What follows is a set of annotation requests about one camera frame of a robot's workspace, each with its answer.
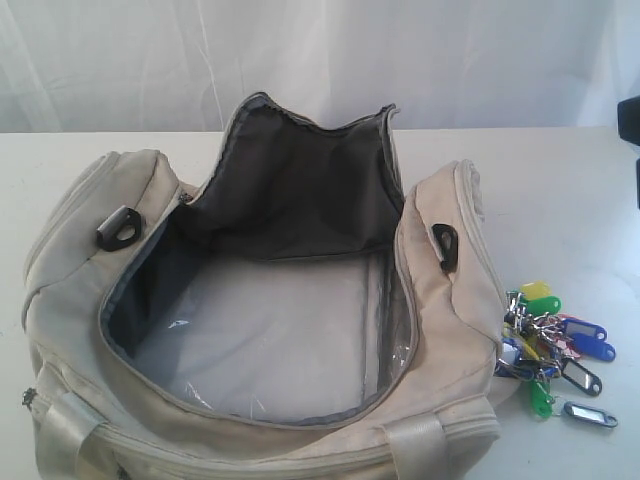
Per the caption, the cream fabric duffel bag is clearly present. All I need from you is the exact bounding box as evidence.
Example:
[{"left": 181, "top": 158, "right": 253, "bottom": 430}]
[{"left": 22, "top": 93, "right": 506, "bottom": 479}]

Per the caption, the colourful key tag bunch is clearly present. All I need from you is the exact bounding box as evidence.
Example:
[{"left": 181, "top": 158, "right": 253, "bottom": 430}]
[{"left": 494, "top": 281, "right": 618, "bottom": 429}]

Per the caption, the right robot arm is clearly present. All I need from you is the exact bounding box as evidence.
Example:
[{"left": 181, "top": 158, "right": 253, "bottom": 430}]
[{"left": 617, "top": 95, "right": 640, "bottom": 203}]

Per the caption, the white plastic-wrapped bag base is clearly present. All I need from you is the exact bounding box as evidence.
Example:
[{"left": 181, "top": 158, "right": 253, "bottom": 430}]
[{"left": 133, "top": 252, "right": 403, "bottom": 424}]

